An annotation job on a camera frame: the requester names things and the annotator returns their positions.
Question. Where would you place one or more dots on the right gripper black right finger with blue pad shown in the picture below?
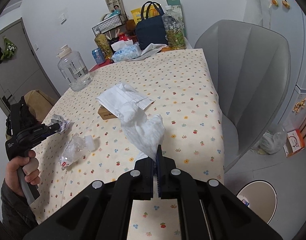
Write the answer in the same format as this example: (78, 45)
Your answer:
(207, 209)

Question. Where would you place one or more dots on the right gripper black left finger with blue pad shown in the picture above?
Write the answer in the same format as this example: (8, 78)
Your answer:
(101, 210)

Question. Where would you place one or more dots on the silver wrapper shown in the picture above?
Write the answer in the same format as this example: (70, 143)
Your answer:
(62, 123)

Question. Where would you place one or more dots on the crushed clear plastic bottle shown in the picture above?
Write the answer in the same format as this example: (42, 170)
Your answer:
(76, 148)

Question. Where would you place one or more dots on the white tissue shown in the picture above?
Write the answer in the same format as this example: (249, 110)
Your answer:
(143, 127)

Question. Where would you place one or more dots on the round beige trash bin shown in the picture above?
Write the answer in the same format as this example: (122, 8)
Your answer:
(262, 197)

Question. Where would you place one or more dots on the clear plastic trash bag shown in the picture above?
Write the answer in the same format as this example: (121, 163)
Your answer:
(271, 142)

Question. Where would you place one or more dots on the person's left hand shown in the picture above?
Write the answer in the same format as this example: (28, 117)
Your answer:
(22, 171)

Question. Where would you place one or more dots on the brown chair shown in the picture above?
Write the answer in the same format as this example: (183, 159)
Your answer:
(39, 104)

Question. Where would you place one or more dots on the blue white packet in bin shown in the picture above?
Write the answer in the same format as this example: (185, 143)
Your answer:
(245, 201)

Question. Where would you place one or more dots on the grey door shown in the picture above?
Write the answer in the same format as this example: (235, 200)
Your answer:
(23, 72)

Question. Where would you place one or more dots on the small brown cardboard box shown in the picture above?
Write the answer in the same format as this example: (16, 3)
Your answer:
(105, 114)

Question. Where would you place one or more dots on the large clear water jug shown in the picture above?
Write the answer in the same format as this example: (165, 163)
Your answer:
(73, 68)

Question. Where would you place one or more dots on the white face mask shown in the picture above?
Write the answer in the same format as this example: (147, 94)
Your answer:
(121, 97)

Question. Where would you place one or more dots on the blue drink can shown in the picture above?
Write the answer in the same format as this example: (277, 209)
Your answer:
(98, 56)

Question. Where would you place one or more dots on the orange white cardboard box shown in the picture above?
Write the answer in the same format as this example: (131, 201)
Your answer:
(294, 143)

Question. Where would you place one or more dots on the small yellow tea bottle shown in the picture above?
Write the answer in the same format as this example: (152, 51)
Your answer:
(102, 42)

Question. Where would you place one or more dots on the floral patterned tablecloth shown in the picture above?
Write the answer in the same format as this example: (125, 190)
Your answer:
(184, 102)

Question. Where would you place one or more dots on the blue tissue pack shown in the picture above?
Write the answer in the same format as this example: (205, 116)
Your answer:
(125, 50)

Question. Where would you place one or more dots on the fridge magnet cluster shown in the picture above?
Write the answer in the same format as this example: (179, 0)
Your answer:
(299, 106)

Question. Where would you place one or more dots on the grey upholstered chair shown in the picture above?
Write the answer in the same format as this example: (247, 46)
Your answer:
(250, 70)

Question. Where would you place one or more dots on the navy blue lunch bag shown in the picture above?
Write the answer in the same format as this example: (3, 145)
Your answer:
(151, 30)

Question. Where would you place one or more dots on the yellow snack bag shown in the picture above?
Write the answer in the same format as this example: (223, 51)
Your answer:
(136, 13)

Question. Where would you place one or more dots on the tall clear tea bottle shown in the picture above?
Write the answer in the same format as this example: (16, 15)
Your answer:
(174, 29)

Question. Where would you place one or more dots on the green tall box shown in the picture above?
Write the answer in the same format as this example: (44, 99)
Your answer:
(176, 5)

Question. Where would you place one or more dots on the white refrigerator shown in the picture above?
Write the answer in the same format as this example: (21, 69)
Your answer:
(289, 20)

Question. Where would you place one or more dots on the wire mesh basket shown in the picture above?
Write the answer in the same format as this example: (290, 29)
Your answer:
(109, 22)

